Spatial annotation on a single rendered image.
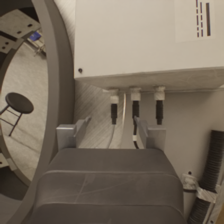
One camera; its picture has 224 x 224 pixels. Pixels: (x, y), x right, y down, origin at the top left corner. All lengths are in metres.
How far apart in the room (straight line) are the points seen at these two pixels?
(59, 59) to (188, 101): 0.24
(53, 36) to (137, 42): 0.20
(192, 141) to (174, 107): 0.06
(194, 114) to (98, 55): 0.18
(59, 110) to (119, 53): 0.17
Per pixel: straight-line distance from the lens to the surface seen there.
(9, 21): 0.98
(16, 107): 2.04
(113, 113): 0.26
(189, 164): 0.29
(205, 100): 0.29
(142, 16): 0.19
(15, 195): 1.06
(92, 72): 0.18
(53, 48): 0.33
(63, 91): 0.31
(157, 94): 0.24
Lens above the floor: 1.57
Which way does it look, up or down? 15 degrees down
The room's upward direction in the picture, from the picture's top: 46 degrees clockwise
